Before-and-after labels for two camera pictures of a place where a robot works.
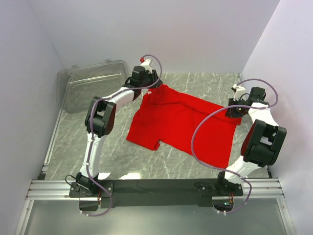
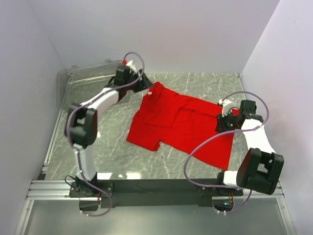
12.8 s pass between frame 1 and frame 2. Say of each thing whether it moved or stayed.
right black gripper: moved
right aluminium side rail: stayed
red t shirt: stayed
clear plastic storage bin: stayed
